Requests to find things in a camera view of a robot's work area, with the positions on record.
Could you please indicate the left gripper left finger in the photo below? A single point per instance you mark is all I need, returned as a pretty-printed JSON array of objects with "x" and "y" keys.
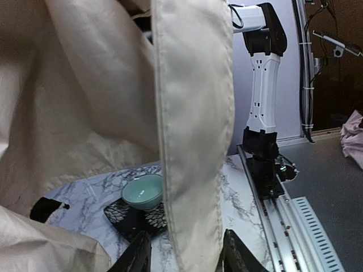
[{"x": 136, "y": 257}]

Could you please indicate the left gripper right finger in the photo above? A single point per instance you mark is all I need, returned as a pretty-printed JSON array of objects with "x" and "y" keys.
[{"x": 237, "y": 257}]

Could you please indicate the beige folding umbrella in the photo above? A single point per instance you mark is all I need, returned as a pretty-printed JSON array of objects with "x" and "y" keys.
[{"x": 89, "y": 87}]

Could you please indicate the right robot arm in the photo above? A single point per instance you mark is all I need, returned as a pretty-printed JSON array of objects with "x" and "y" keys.
[{"x": 266, "y": 43}]

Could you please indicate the black floral square plate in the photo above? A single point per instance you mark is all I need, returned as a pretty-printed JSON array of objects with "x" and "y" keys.
[{"x": 129, "y": 222}]

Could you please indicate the pale green ceramic bowl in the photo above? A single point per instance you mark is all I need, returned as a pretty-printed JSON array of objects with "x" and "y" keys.
[{"x": 144, "y": 192}]

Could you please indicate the pink cloth in background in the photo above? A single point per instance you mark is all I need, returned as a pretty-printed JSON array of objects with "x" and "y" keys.
[{"x": 351, "y": 137}]

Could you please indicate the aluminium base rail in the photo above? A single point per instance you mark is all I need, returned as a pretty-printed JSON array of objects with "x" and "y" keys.
[{"x": 295, "y": 236}]

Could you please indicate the right aluminium frame post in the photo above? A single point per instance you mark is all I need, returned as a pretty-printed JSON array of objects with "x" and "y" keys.
[{"x": 306, "y": 70}]

